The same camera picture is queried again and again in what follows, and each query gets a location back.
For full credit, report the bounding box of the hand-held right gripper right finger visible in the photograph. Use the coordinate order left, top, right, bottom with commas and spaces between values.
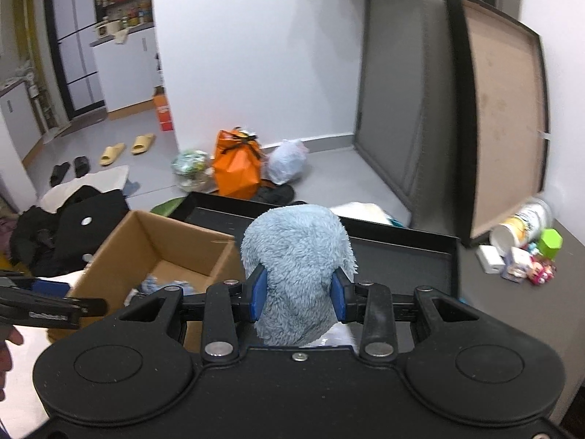
329, 268, 482, 362

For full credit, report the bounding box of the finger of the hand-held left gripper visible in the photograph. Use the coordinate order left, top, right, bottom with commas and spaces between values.
0, 273, 71, 300
0, 296, 109, 330

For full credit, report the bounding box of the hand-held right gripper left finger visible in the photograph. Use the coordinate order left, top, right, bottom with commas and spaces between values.
116, 266, 269, 362

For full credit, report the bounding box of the light blue fluffy plush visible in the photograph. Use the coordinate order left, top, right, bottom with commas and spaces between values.
241, 206, 358, 347

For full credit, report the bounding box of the brown cardboard box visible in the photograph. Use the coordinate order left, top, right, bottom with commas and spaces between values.
48, 210, 250, 353

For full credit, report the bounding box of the black tray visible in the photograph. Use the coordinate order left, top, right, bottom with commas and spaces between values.
169, 191, 460, 325

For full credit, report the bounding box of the blue patterned cloth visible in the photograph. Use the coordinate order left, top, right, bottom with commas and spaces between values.
137, 274, 206, 298

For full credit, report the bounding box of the person's left hand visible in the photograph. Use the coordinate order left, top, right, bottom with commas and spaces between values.
0, 324, 24, 403

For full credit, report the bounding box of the black jacket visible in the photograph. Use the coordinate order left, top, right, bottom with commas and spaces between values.
9, 185, 131, 279

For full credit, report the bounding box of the white blanket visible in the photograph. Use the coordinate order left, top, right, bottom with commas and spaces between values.
2, 200, 398, 426

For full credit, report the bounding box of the black sandal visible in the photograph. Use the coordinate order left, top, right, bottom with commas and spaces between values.
251, 183, 295, 205

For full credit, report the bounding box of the green cloth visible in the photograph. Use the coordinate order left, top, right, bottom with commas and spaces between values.
151, 196, 188, 218

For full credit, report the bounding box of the orange bag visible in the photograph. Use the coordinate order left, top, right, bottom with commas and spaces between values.
212, 127, 266, 200

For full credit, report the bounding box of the white plastic bag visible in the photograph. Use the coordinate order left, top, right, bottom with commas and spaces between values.
266, 139, 309, 186

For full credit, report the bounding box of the clear bag of trash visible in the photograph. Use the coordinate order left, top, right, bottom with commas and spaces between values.
170, 149, 215, 191

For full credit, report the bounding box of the yellow slipper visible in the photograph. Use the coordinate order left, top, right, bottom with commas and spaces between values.
131, 133, 156, 155
99, 143, 126, 166

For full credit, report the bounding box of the white charger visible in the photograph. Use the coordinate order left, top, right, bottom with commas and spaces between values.
475, 244, 506, 275

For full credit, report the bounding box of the grey bench cushion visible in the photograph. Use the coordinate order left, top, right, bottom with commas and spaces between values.
457, 219, 585, 362

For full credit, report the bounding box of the grey low cabinet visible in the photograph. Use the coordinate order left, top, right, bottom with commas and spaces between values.
0, 80, 42, 165

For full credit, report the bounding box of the blocky pink toy figure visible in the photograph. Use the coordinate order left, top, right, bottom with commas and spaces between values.
500, 246, 533, 282

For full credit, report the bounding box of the white yellow jar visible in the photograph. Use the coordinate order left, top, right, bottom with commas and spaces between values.
490, 196, 554, 261

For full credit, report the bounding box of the grey padded panel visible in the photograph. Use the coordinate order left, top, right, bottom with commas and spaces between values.
354, 0, 458, 229

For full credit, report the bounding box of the red toy figure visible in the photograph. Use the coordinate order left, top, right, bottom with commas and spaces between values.
525, 256, 558, 286

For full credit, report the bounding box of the orange carton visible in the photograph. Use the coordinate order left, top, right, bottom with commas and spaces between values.
152, 86, 175, 132

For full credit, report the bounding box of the green hexagonal box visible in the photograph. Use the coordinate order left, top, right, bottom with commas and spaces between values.
538, 229, 564, 263

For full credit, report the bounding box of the white kitchen cabinet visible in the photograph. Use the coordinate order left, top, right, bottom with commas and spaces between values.
89, 25, 161, 113

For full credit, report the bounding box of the black framed glass door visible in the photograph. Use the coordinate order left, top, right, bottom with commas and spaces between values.
43, 0, 108, 122

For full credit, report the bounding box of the black framed brown board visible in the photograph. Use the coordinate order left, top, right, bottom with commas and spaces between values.
445, 0, 549, 248

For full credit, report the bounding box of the small white appliance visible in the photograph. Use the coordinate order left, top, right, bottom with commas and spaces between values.
94, 20, 123, 38

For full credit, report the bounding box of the row of kitchen bottles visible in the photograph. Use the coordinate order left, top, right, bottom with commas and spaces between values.
96, 0, 154, 28

